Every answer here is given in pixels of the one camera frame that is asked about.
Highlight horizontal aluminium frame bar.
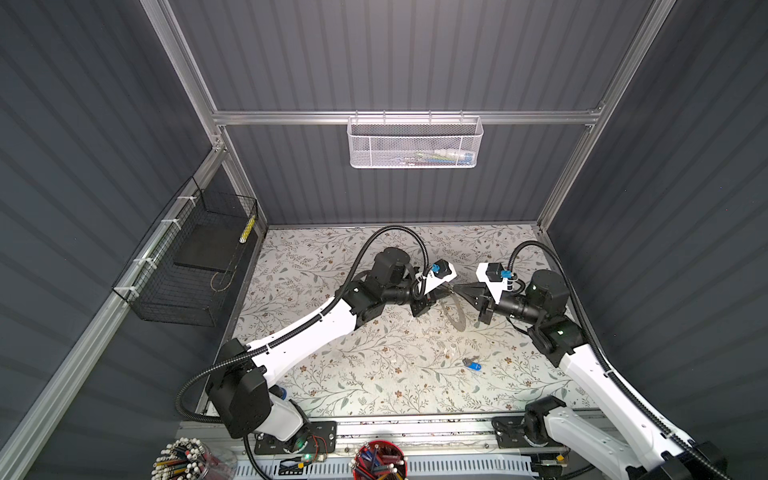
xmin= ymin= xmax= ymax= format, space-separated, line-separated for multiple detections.
xmin=212 ymin=109 xmax=601 ymax=126

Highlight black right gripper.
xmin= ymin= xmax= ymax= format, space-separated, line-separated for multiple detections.
xmin=453 ymin=281 xmax=541 ymax=328

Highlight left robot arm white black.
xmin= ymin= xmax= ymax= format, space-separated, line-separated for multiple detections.
xmin=206 ymin=247 xmax=457 ymax=442

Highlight blue black stapler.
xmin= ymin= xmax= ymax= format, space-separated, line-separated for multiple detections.
xmin=269 ymin=385 xmax=287 ymax=400

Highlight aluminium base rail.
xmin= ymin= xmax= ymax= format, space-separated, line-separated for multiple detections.
xmin=176 ymin=410 xmax=607 ymax=480

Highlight black wire basket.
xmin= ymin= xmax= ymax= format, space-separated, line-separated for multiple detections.
xmin=113 ymin=179 xmax=259 ymax=327

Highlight yellow marker pen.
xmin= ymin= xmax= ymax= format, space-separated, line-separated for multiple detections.
xmin=239 ymin=215 xmax=256 ymax=244

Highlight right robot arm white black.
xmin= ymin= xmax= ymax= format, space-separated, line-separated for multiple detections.
xmin=454 ymin=263 xmax=728 ymax=479

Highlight aluminium frame corner post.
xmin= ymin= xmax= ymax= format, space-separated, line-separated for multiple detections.
xmin=140 ymin=0 xmax=258 ymax=199

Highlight white wire mesh basket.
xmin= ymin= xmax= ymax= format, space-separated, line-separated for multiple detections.
xmin=346 ymin=120 xmax=484 ymax=170

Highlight black foam pad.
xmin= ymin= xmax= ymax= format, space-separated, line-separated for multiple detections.
xmin=174 ymin=224 xmax=241 ymax=273

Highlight clear pencil jar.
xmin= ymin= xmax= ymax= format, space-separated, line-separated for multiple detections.
xmin=151 ymin=437 xmax=238 ymax=480

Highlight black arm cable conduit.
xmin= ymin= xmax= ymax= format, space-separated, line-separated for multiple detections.
xmin=175 ymin=224 xmax=431 ymax=424
xmin=507 ymin=239 xmax=733 ymax=480

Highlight red pencil cup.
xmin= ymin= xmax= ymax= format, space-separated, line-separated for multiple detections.
xmin=350 ymin=439 xmax=408 ymax=480

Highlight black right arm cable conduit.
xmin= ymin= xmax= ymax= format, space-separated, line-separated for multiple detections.
xmin=507 ymin=239 xmax=733 ymax=480

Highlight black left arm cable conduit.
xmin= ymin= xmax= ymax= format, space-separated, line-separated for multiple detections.
xmin=175 ymin=224 xmax=431 ymax=424

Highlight perforated metal ring plate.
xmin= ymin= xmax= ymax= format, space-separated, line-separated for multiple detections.
xmin=439 ymin=294 xmax=467 ymax=332

